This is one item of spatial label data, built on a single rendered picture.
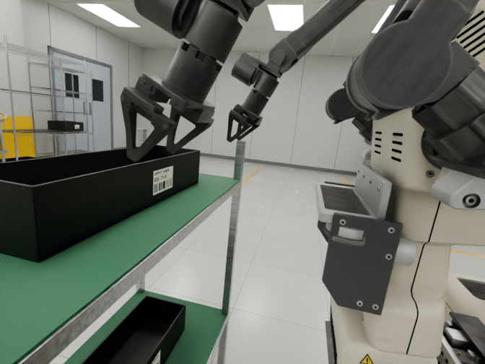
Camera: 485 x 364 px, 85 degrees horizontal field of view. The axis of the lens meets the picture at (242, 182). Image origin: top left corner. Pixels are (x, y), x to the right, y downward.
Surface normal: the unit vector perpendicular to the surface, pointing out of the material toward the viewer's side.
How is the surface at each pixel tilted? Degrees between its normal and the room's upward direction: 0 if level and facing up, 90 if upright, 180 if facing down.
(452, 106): 110
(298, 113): 90
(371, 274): 90
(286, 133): 90
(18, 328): 0
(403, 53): 90
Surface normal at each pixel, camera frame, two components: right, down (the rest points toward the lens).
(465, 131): -0.56, 0.55
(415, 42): -0.24, 0.20
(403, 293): -0.15, -0.75
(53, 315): 0.09, -0.97
